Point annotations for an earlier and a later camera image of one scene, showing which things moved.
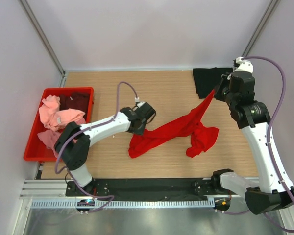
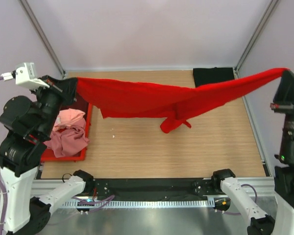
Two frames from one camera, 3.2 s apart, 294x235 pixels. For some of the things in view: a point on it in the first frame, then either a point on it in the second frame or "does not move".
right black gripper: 218,95 to 289,95
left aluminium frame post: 41,35 does not move
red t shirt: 202,136 to 173,104
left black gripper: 140,130 to 66,87
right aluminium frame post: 266,15 does not move
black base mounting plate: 146,187 does not move
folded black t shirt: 206,80 does not move
